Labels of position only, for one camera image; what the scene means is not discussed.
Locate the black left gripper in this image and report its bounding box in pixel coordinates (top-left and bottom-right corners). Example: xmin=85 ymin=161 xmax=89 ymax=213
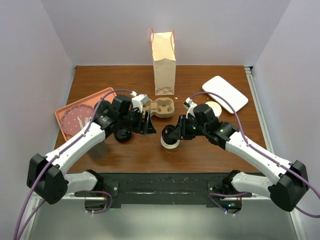
xmin=119 ymin=107 xmax=156 ymax=135

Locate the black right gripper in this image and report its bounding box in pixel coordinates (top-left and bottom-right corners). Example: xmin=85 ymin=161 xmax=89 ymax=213
xmin=169 ymin=115 xmax=208 ymax=141

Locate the black plastic cup lid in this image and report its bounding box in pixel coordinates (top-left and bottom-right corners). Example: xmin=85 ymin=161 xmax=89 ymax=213
xmin=161 ymin=124 xmax=177 ymax=145

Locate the single paper coffee cup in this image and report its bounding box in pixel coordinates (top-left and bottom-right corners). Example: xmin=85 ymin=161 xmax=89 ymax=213
xmin=160 ymin=138 xmax=180 ymax=150

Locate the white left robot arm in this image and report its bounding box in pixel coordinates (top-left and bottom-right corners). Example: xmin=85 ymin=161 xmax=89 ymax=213
xmin=27 ymin=94 xmax=156 ymax=205

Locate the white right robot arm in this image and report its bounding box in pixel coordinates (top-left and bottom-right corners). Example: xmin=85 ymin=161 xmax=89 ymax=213
xmin=160 ymin=99 xmax=309 ymax=212

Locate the brown paper takeout bag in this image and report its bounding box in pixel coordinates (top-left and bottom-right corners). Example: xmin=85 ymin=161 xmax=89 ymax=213
xmin=147 ymin=27 xmax=176 ymax=96

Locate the cardboard two-cup carrier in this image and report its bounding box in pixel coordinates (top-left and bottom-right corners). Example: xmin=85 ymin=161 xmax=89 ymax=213
xmin=142 ymin=97 xmax=175 ymax=119

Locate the stack of black lids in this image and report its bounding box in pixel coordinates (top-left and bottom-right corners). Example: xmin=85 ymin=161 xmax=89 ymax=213
xmin=113 ymin=128 xmax=132 ymax=143

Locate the stack of paper cups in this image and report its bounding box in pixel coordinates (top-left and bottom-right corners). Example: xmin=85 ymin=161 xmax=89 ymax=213
xmin=205 ymin=101 xmax=222 ymax=118

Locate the dark green mug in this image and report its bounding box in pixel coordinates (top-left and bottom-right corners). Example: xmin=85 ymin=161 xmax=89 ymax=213
xmin=94 ymin=100 xmax=111 ymax=113

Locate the grey cup with stirrers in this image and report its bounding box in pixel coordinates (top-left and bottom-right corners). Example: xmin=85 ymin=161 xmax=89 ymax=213
xmin=87 ymin=141 xmax=109 ymax=161

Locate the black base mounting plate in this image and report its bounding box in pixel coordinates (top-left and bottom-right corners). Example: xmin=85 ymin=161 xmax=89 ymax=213
xmin=82 ymin=172 xmax=252 ymax=210

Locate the orange plastic tray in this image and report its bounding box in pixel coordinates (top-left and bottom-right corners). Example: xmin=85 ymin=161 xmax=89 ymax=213
xmin=54 ymin=87 xmax=114 ymax=141

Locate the white rectangular tray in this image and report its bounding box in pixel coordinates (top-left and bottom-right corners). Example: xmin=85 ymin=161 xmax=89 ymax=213
xmin=202 ymin=76 xmax=249 ymax=112

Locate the pink dotted plate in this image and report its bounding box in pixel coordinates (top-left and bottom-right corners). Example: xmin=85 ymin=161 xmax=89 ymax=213
xmin=61 ymin=104 xmax=94 ymax=136

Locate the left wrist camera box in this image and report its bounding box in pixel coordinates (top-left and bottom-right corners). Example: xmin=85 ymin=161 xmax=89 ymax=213
xmin=137 ymin=94 xmax=149 ymax=106

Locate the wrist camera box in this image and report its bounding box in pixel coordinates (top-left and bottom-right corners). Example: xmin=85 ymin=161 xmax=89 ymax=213
xmin=183 ymin=97 xmax=195 ymax=110
xmin=137 ymin=94 xmax=149 ymax=106

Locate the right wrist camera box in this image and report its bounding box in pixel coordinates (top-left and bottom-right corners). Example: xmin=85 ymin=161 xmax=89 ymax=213
xmin=183 ymin=97 xmax=195 ymax=110

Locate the aluminium frame rail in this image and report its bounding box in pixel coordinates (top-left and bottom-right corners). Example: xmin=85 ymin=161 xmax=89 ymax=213
xmin=18 ymin=65 xmax=308 ymax=240

